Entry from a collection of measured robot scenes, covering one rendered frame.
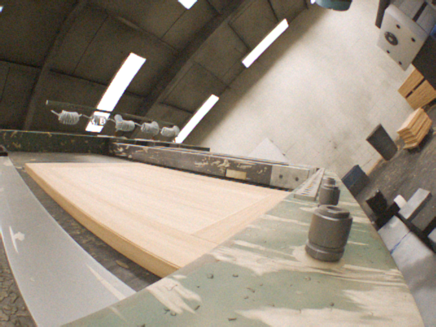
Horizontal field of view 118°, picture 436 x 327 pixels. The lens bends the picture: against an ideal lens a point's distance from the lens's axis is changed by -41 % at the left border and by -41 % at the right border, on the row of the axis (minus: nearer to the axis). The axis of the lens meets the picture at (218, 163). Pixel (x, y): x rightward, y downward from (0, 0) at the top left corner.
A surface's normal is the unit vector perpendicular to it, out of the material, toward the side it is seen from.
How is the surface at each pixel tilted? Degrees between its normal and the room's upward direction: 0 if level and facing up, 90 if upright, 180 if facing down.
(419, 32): 90
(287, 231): 51
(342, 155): 90
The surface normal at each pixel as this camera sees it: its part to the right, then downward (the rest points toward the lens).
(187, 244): 0.12, -0.99
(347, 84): -0.46, -0.01
